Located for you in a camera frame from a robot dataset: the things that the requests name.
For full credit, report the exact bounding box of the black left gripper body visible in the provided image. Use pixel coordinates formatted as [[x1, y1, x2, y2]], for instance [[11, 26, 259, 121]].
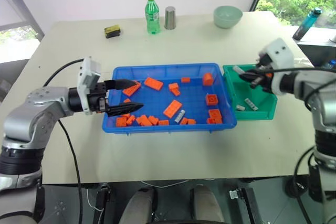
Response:
[[87, 81, 110, 115]]

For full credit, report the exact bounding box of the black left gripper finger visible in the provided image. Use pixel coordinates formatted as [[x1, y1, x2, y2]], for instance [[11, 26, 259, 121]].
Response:
[[104, 79, 142, 90], [105, 102, 144, 117]]

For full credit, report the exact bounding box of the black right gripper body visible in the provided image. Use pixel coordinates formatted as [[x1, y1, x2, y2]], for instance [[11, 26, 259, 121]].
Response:
[[249, 52, 274, 93]]

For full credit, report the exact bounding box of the green plastic bin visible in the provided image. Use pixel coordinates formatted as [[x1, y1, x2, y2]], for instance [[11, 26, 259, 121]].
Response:
[[222, 63, 278, 121]]

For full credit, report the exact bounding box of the blue plastic bin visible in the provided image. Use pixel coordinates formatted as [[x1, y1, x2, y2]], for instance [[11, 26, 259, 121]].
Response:
[[101, 62, 238, 134]]

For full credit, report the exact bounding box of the yellow black eraser sponge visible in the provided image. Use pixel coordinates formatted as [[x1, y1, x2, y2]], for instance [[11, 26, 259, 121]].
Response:
[[103, 25, 122, 39]]

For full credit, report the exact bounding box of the grey brick in blue tray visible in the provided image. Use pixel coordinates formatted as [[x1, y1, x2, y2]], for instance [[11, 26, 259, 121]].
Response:
[[174, 109, 186, 124]]

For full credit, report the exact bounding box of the pale green bowl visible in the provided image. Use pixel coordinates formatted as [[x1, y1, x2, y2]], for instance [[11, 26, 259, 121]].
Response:
[[213, 5, 244, 29]]

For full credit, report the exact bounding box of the dark window ledge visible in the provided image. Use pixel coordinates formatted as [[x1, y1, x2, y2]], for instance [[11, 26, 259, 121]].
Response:
[[297, 27, 336, 68]]

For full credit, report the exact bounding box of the blue sports water bottle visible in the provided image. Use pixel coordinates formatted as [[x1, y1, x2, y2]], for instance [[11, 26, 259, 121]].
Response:
[[292, 7, 323, 41]]

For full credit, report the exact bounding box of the green plastic bottle yellow cap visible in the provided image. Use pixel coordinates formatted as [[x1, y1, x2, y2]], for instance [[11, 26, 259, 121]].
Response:
[[144, 0, 161, 35]]

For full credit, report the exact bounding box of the steel cup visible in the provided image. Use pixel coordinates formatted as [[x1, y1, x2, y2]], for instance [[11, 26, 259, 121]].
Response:
[[164, 6, 177, 30]]

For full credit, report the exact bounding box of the black metal stand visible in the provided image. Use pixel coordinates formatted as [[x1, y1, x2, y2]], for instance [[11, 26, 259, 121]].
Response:
[[94, 184, 110, 216], [227, 186, 266, 224]]

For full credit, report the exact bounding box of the grey rounded shape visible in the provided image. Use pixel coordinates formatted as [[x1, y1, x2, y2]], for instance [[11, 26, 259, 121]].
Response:
[[189, 185, 225, 224], [119, 188, 158, 224]]

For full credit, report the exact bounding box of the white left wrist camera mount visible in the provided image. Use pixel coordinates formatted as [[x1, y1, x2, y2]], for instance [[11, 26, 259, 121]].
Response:
[[76, 56, 102, 116]]

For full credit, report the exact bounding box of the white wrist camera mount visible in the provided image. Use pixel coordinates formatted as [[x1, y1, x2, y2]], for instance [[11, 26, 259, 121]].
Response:
[[76, 56, 102, 116], [258, 38, 295, 96]]

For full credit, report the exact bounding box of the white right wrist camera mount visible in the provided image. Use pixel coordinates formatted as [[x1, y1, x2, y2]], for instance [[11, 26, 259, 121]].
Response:
[[258, 38, 295, 96]]

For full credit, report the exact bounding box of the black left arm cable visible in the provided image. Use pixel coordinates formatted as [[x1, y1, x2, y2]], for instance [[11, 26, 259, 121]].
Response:
[[41, 58, 85, 224]]

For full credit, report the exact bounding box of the white cable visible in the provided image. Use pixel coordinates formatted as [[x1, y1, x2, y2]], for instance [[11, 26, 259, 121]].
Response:
[[86, 179, 190, 212]]

